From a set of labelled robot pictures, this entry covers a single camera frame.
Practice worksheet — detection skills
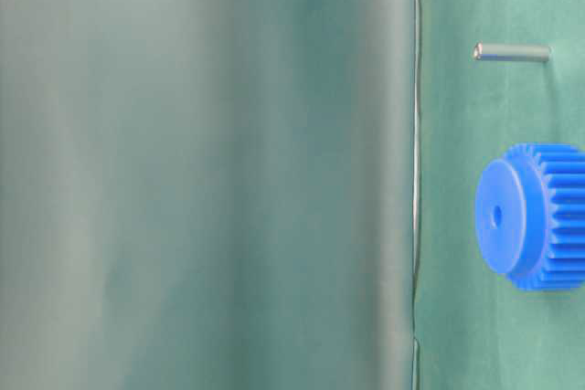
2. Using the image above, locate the green backdrop curtain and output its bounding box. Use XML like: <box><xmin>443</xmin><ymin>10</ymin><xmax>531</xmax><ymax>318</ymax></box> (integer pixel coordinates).
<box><xmin>1</xmin><ymin>0</ymin><xmax>415</xmax><ymax>389</ymax></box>

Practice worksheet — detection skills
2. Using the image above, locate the grey metal shaft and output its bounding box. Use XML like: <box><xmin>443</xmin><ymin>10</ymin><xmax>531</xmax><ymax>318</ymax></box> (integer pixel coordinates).
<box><xmin>473</xmin><ymin>42</ymin><xmax>551</xmax><ymax>63</ymax></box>

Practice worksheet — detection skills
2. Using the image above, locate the blue plastic gear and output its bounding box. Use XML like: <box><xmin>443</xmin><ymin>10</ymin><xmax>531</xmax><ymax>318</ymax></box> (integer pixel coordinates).
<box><xmin>474</xmin><ymin>143</ymin><xmax>584</xmax><ymax>291</ymax></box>

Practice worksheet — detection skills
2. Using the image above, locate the green table cloth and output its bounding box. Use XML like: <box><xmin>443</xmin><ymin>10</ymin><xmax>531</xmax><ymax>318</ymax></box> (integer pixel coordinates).
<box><xmin>414</xmin><ymin>0</ymin><xmax>584</xmax><ymax>389</ymax></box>

